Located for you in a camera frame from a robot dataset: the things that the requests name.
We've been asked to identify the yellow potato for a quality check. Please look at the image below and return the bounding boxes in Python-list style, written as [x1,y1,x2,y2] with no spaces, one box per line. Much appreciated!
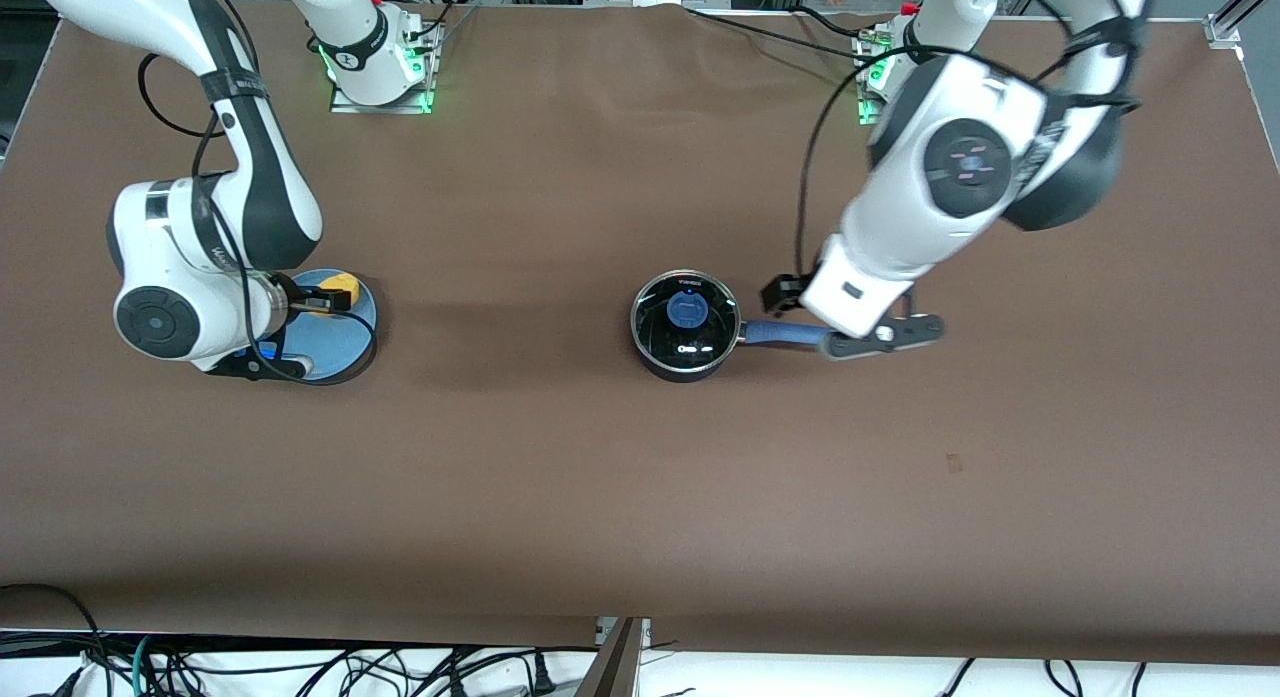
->
[305,271,361,320]

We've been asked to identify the glass lid with blue knob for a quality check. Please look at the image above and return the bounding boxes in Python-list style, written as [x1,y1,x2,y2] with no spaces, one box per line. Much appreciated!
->
[632,270,741,373]

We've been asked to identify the blue round plate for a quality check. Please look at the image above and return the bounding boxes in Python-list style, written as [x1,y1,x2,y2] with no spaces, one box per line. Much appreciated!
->
[268,268,379,385]

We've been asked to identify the aluminium corner profile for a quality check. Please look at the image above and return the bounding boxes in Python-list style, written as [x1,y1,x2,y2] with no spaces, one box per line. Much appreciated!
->
[1205,0,1280,48]

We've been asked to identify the dark pot with blue handle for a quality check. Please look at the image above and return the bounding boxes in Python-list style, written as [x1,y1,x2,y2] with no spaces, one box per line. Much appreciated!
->
[630,269,837,384]

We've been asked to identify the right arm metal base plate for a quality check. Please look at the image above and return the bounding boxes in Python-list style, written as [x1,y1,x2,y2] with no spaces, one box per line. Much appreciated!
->
[330,22,441,115]

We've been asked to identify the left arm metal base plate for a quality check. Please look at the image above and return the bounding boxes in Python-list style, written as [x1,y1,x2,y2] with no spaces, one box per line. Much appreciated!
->
[855,32,906,126]

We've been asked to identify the long black table cable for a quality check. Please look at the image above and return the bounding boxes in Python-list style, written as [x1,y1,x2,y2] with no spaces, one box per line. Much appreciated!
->
[685,5,886,66]

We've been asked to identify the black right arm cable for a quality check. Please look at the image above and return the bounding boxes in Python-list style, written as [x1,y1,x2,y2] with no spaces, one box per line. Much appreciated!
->
[137,0,379,384]

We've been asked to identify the short black table cable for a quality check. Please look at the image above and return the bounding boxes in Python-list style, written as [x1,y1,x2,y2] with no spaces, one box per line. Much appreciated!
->
[790,5,873,40]

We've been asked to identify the black base connector cables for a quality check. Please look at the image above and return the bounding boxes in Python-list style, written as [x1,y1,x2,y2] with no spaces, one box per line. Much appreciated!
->
[385,0,479,53]

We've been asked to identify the black looped floor cable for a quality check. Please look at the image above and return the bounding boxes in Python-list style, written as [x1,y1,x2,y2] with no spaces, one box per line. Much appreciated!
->
[0,583,109,697]

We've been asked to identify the aluminium frame post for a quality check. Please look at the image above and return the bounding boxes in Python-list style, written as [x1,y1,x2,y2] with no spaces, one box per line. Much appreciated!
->
[575,617,653,697]

